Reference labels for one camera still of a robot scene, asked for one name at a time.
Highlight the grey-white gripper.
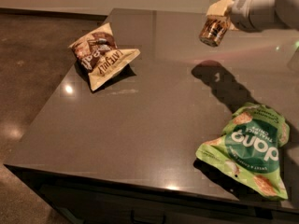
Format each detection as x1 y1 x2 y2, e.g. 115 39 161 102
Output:
206 0 281 33

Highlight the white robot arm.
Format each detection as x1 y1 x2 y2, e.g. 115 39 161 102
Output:
206 0 299 33

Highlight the brown Late July chip bag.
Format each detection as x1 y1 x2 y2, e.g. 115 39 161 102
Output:
69 23 140 91

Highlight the green Dang rice chips bag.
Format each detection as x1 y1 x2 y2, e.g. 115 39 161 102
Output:
196 103 290 200

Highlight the dark cabinet under table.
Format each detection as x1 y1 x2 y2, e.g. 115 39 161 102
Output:
7 165 299 224

